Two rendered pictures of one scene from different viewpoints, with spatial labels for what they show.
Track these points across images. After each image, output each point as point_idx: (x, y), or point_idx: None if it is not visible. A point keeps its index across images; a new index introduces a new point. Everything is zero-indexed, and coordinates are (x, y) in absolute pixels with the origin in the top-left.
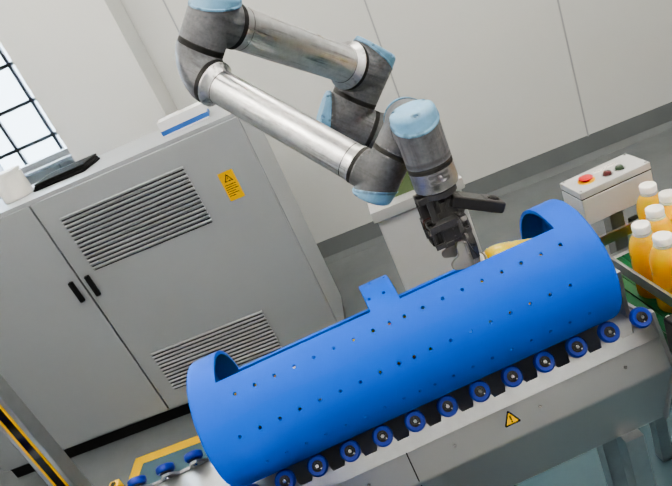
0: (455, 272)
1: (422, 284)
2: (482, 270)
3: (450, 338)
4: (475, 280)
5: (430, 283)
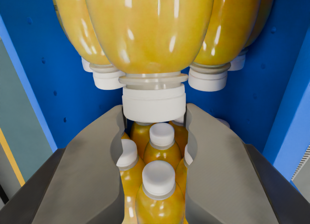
0: (34, 88)
1: (54, 149)
2: (300, 145)
3: (117, 95)
4: (297, 162)
5: (54, 136)
